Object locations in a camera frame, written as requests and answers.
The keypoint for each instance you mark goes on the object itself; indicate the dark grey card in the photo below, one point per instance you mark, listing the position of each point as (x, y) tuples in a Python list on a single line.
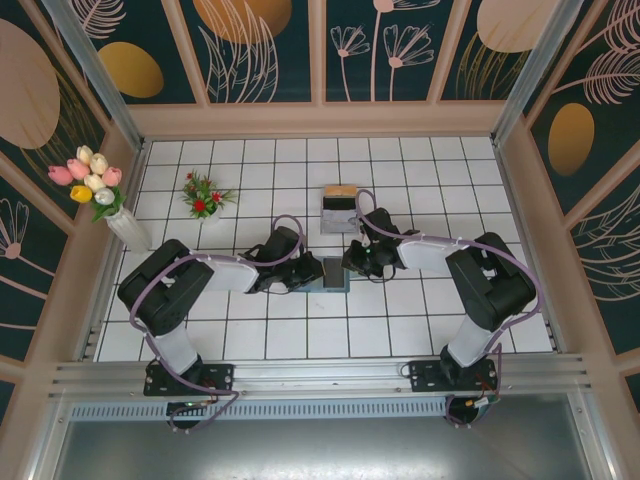
[(335, 275)]

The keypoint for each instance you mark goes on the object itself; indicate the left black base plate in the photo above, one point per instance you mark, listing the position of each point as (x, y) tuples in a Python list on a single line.
[(215, 377)]

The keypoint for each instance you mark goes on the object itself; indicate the black card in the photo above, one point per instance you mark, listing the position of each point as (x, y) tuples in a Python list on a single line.
[(340, 202)]

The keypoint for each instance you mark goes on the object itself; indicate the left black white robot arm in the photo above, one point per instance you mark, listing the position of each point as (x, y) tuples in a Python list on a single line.
[(160, 295)]

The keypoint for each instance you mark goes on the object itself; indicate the clear tiered card stand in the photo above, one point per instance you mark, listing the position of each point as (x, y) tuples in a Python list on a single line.
[(340, 234)]

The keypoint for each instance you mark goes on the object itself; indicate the aluminium rail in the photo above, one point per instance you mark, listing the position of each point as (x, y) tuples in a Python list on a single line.
[(320, 375)]

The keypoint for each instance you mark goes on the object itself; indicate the aluminium frame post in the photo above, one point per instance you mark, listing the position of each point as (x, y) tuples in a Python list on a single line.
[(95, 70), (535, 70)]

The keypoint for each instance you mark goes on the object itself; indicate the small red flower plant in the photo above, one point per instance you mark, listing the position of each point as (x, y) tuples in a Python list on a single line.
[(202, 195)]

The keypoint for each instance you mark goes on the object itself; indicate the white ribbed vase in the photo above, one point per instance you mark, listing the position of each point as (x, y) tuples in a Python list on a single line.
[(131, 232)]

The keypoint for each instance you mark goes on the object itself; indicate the gold card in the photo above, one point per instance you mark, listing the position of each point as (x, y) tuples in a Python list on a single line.
[(341, 190)]

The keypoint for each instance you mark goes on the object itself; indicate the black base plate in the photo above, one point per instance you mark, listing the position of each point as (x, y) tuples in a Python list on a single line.
[(425, 375), (215, 377)]

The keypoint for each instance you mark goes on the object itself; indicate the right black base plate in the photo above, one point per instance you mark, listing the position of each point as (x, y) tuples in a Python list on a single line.
[(425, 375)]

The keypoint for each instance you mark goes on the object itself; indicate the pastel tulip bouquet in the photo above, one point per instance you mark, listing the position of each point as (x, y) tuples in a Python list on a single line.
[(92, 172)]

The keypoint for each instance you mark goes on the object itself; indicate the light grey picture card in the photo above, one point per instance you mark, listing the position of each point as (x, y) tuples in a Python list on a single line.
[(337, 222)]

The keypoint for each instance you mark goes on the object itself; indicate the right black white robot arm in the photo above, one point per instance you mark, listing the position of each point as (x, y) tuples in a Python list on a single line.
[(487, 295)]

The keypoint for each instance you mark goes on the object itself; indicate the grey metal panel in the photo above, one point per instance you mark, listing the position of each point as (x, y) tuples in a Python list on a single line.
[(320, 450)]

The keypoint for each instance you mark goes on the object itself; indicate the teal card holder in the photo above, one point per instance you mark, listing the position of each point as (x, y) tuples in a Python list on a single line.
[(315, 289)]

